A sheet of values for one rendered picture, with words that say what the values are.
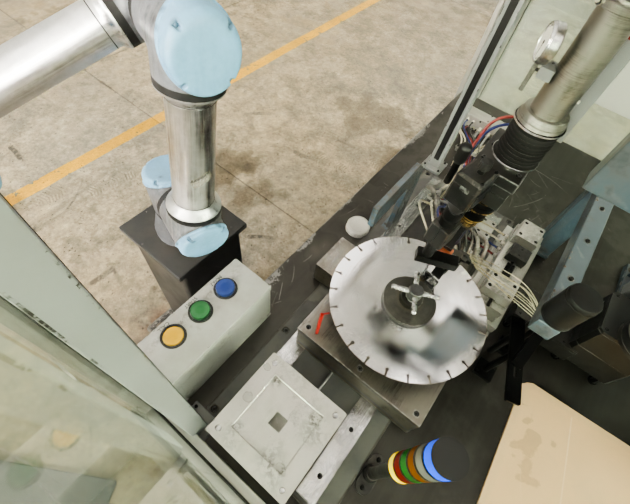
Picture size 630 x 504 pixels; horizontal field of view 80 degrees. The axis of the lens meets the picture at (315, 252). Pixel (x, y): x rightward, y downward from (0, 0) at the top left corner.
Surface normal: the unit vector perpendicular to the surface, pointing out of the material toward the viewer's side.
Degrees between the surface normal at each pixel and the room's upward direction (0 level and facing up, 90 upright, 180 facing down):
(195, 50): 82
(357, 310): 0
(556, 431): 0
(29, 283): 90
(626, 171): 90
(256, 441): 0
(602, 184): 90
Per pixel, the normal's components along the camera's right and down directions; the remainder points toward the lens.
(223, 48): 0.57, 0.64
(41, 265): 0.78, 0.57
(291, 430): 0.11, -0.54
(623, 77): -0.62, 0.62
